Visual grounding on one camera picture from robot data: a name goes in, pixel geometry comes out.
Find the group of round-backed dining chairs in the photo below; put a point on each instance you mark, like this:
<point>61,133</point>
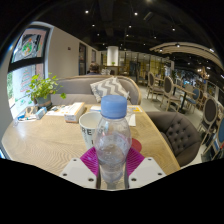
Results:
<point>170,90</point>

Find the person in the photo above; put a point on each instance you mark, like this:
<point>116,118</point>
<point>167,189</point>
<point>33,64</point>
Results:
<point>93,68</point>

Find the clear blue-capped water bottle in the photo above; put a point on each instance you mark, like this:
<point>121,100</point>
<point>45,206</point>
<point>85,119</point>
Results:
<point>112,143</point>

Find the green potted plant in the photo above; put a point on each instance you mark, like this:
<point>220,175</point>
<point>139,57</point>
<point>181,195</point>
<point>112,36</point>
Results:
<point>42,88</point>

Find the white rectangular box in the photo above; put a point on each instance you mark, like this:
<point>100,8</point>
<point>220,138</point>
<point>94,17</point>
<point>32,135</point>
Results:
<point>74,112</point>

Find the group of ceiling spot lights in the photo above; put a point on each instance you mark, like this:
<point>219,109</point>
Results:
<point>140,20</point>

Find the window with colourful decals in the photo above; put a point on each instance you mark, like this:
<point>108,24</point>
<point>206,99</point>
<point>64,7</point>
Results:
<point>25,66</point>

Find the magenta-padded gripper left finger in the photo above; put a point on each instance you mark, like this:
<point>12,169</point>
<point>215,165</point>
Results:
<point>80,171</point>

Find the dark grey tufted armchair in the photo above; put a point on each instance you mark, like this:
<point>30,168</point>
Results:
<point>180,136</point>

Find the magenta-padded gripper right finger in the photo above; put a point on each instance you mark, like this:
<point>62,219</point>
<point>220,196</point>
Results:
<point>145,171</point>

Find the small light blue box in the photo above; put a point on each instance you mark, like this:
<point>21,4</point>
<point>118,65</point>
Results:
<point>41,113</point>

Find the white mug with dark lettering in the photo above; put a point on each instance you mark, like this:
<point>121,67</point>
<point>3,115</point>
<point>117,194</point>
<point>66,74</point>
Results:
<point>87,128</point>

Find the blue and white flat box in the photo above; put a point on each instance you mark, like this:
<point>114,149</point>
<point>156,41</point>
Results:
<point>21,117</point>

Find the grey curved sofa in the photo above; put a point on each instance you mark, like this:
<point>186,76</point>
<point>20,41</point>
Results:
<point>75,86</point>

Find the flat round red coaster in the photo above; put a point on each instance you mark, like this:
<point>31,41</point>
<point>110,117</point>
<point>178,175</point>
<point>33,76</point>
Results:
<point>136,145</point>

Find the yellow card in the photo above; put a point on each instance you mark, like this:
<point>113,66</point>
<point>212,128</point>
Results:
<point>136,109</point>

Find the brown wooden card stand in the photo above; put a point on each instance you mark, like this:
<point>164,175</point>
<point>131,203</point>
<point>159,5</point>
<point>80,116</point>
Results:
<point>31,111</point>

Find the grey white chevron cushion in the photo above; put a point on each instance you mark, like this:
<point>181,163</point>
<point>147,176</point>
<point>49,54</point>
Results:
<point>108,87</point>

